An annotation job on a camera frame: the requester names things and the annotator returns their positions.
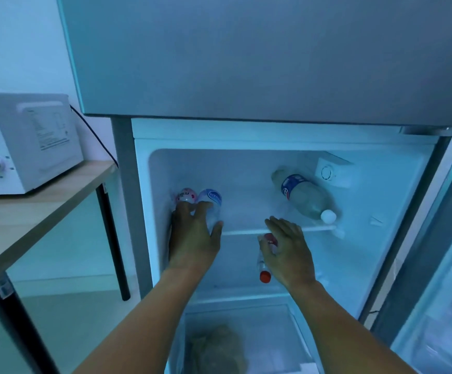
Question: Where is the person's left hand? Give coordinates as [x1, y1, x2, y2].
[167, 201, 224, 272]

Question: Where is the person's right hand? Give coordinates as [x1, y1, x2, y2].
[258, 216, 317, 290]

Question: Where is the red cap bottle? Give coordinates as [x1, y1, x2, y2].
[257, 233, 279, 285]

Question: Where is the small blue label bottle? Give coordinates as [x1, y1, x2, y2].
[196, 188, 225, 239]

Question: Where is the person's right forearm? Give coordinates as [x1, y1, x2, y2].
[288, 280, 418, 374]

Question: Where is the person's left forearm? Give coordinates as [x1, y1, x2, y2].
[73, 266, 212, 374]

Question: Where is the pink label bottle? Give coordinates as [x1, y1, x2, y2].
[175, 188, 198, 209]

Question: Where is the glass refrigerator shelf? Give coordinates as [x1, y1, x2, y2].
[220, 224, 337, 236]

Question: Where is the large blue label bottle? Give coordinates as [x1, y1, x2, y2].
[271, 166, 338, 224]

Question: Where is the white refrigerator body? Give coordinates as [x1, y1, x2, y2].
[111, 117, 450, 374]

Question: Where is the black table leg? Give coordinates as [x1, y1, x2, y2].
[95, 182, 132, 302]
[0, 272, 61, 374]

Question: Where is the clear crisper drawer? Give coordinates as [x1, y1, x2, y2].
[169, 304, 320, 374]

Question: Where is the white thermostat control box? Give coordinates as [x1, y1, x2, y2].
[315, 151, 354, 189]

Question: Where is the bagged food in plastic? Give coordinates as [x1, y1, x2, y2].
[187, 324, 248, 374]

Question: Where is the wooden table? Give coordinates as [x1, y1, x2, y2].
[0, 160, 131, 374]

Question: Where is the microwave side label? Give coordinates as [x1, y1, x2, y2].
[29, 108, 71, 152]

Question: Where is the grey refrigerator door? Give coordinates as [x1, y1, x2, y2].
[360, 128, 452, 374]

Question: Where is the white microwave oven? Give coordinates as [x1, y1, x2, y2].
[0, 92, 85, 196]

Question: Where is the grey freezer door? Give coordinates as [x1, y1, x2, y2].
[56, 0, 452, 127]

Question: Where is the black power cable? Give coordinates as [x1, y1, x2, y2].
[69, 104, 119, 168]

